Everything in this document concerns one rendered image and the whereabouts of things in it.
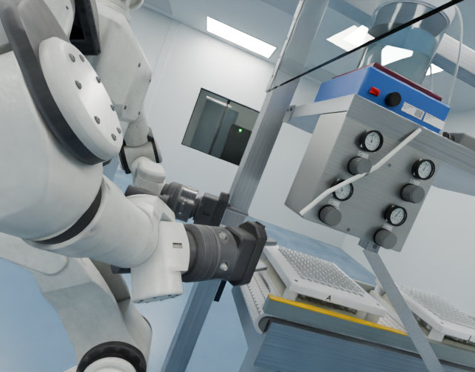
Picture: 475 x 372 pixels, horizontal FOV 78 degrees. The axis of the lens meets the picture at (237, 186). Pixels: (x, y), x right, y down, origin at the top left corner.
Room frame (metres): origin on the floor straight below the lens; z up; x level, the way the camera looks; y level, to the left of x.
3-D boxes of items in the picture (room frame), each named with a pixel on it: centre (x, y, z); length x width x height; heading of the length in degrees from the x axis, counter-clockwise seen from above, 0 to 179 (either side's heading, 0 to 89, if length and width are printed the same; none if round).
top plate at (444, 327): (0.82, -0.66, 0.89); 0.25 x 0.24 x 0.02; 13
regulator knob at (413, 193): (0.54, -0.30, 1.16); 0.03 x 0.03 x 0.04; 13
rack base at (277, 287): (0.72, -0.27, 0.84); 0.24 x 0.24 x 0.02; 13
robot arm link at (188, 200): (0.73, 0.07, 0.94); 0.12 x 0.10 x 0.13; 95
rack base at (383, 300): (0.82, -0.66, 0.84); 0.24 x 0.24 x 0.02; 13
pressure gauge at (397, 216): (0.54, -0.29, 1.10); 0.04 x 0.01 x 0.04; 103
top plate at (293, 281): (0.72, -0.27, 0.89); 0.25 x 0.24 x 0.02; 13
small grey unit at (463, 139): (0.72, -0.45, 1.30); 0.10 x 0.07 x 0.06; 103
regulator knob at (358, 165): (0.51, -0.18, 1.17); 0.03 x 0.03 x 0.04; 13
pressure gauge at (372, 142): (0.52, -0.19, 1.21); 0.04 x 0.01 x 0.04; 103
